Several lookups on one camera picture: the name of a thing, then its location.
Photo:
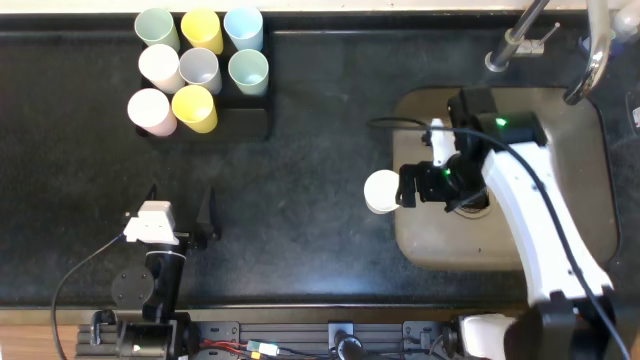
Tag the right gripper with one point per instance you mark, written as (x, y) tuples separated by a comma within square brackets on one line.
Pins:
[(430, 182)]

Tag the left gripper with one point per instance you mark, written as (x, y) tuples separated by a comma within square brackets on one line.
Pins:
[(192, 240)]

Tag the white cup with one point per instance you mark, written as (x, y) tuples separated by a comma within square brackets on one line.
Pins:
[(160, 65), (380, 191)]

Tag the pink cup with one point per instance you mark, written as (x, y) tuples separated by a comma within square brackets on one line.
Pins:
[(150, 110)]

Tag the yellow cup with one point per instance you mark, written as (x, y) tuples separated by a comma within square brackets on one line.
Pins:
[(194, 106), (201, 27)]

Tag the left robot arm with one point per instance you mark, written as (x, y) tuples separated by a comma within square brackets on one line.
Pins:
[(162, 280)]

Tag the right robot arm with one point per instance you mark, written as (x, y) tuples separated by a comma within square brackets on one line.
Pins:
[(540, 225)]

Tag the steel sink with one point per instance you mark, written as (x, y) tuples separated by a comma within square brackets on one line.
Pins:
[(440, 240)]

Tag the black tray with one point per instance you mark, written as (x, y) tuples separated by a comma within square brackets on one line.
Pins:
[(245, 120)]

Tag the grey cup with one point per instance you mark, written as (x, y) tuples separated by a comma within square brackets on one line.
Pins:
[(200, 67)]

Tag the green cup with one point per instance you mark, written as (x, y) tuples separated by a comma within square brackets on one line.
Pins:
[(248, 70), (156, 27)]

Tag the blue cup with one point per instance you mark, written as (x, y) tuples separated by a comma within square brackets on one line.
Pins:
[(244, 26)]

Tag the steel tap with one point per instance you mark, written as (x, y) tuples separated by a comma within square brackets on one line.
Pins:
[(597, 55)]

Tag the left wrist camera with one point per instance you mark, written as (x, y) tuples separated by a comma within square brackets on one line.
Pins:
[(152, 225)]

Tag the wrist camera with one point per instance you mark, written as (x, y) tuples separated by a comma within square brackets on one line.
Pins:
[(152, 225), (441, 145)]

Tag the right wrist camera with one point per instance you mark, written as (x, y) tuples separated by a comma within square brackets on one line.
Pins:
[(441, 145)]

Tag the mounting rail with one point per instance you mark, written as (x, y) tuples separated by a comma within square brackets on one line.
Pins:
[(300, 335)]

